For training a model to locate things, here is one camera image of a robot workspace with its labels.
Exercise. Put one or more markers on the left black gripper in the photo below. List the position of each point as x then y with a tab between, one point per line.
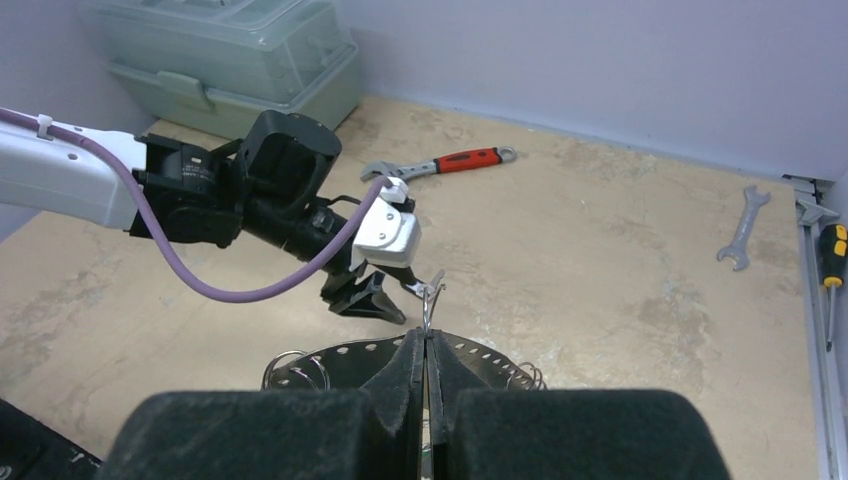
346	295

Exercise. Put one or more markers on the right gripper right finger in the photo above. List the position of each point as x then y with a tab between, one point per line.
489	419

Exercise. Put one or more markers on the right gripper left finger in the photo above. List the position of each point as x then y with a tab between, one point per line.
372	432

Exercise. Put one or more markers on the large perforated metal keyring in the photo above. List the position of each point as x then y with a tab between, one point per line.
353	364

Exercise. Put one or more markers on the green plastic toolbox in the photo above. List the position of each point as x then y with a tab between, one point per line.
214	66

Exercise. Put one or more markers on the silver open end wrench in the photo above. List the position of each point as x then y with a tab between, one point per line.
736	250

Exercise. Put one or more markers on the yellow black screwdriver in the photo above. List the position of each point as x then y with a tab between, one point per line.
832	250

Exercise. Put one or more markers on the red handled adjustable wrench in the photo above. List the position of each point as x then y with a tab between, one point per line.
450	163

